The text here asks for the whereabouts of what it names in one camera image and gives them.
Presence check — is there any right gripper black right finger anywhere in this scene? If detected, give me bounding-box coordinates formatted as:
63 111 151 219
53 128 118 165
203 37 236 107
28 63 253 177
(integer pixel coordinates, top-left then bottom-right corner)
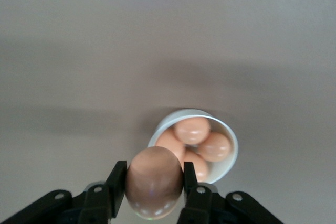
177 162 286 224

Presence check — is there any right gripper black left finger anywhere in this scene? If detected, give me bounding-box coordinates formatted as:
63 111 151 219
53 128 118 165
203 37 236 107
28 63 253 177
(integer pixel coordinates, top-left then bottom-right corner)
0 161 128 224

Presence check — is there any brown egg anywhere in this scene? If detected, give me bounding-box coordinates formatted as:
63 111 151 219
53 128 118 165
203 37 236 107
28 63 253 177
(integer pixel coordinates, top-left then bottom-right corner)
198 132 233 163
183 150 211 183
174 118 212 146
125 146 184 220
154 127 186 168

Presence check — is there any white round bowl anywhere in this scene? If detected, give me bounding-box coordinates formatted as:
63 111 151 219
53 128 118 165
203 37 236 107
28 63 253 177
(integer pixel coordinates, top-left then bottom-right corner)
147 108 239 185

